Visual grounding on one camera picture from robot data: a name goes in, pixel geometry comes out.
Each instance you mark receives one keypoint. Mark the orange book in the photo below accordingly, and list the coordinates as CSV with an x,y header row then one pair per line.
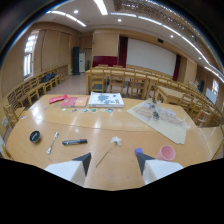
x,y
81,101

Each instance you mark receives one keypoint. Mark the small card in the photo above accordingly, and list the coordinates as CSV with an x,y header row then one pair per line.
x,y
93,110
85,110
110,110

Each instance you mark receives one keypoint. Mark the purple small block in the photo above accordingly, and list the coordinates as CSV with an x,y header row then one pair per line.
x,y
138,151

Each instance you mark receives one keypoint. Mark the beige paper sheet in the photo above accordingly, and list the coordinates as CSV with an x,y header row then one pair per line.
x,y
160,120

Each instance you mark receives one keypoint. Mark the white artificial daisy flower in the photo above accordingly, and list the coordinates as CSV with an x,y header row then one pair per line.
x,y
111,147

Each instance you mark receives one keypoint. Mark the black round tin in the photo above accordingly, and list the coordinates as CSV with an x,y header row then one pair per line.
x,y
34,136

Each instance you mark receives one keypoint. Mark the black bag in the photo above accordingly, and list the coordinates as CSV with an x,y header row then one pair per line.
x,y
47,77

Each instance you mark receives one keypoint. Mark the white tall cabinet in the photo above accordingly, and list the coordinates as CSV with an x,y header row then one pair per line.
x,y
82,62

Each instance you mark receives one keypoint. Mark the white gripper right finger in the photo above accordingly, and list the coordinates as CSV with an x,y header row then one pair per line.
x,y
157,168

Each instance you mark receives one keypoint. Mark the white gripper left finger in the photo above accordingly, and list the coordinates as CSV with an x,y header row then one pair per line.
x,y
70,170

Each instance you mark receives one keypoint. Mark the black tall cabinet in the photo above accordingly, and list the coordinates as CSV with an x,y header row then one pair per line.
x,y
75,60

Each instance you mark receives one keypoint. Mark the clear plastic bag with items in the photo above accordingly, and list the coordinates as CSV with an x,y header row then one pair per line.
x,y
155,111

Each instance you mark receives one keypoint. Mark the white book with map cover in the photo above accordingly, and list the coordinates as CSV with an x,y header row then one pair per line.
x,y
106,99

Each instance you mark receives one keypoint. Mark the black marker pen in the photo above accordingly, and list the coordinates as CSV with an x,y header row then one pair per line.
x,y
74,142

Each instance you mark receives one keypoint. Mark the metal fork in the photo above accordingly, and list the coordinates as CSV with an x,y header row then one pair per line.
x,y
52,142

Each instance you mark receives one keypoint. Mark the white projection screen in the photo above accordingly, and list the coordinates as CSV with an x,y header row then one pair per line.
x,y
150,56

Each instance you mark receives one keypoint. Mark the pink book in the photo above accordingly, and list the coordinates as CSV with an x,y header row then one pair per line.
x,y
69,101

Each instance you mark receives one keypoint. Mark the wooden long desk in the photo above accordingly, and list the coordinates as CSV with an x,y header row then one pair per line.
x,y
126,76

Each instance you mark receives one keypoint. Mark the pink plastic cup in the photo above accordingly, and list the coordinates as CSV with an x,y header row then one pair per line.
x,y
166,153

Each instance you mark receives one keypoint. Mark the red packet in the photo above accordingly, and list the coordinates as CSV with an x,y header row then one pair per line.
x,y
57,98

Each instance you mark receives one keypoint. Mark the wooden chair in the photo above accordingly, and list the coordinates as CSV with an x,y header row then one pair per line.
x,y
10,115
98,81
117,81

